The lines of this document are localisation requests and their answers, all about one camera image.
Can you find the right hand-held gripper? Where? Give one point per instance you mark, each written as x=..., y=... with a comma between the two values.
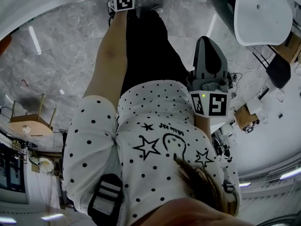
x=217, y=105

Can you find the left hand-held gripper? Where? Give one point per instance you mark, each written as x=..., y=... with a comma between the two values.
x=124, y=2

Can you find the person's right forearm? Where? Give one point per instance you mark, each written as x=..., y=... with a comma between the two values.
x=202, y=126

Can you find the person's left forearm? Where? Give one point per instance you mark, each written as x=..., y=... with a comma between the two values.
x=110, y=43

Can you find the white sneaker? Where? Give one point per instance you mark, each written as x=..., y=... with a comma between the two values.
x=158, y=9

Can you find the white box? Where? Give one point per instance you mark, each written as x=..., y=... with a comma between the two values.
x=255, y=106

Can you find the black trousers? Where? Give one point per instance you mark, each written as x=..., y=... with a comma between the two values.
x=150, y=55

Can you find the black chair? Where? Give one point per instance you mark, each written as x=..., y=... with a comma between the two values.
x=278, y=74

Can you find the white bathtub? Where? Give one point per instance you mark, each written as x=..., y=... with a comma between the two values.
x=261, y=15

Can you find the large cardboard box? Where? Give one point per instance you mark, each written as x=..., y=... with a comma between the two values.
x=291, y=48

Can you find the white polka dot shirt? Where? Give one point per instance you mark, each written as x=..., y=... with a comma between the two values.
x=152, y=131

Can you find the orange sofa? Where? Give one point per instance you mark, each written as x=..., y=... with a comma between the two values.
x=4, y=45

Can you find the person's head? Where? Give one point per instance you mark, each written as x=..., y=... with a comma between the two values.
x=200, y=213

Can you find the wooden stool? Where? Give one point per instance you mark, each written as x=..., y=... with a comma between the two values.
x=30, y=123

